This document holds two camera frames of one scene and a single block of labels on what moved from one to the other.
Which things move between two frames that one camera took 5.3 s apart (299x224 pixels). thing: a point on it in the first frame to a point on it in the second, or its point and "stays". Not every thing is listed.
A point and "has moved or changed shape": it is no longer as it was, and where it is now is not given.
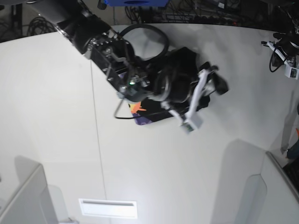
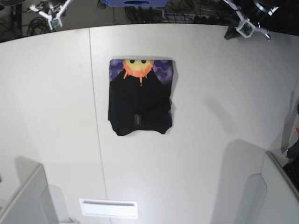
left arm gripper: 286,45 to 270,10
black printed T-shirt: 172,87 has moved or changed shape
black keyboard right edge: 292,170 stays
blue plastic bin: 136,3 stays
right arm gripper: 181,94 to 50,17
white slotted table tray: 123,208 stays
